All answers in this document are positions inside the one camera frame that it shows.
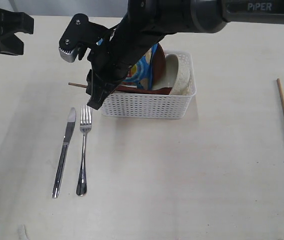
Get blue Lays chip bag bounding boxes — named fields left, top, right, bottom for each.
left=121, top=44, right=158, bottom=90

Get dark red wooden spoon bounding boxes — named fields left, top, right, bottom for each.
left=115, top=85, right=172, bottom=95

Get silver metal table knife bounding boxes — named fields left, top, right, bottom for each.
left=52, top=107, right=76, bottom=199

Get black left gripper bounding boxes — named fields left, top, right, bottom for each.
left=0, top=8, right=34, bottom=56

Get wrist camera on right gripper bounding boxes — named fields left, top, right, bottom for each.
left=59, top=13, right=111, bottom=63

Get brown round plate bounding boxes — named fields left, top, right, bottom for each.
left=152, top=44, right=166, bottom=85

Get white perforated plastic basket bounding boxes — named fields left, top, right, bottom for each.
left=100, top=50, right=196, bottom=119

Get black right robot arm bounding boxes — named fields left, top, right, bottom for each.
left=87, top=0, right=284, bottom=110

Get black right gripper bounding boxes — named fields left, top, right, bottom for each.
left=86, top=14, right=164, bottom=110

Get silver metal fork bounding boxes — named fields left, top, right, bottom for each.
left=76, top=105, right=92, bottom=196

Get white speckled ceramic bowl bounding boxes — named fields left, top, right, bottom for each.
left=152, top=54, right=190, bottom=96

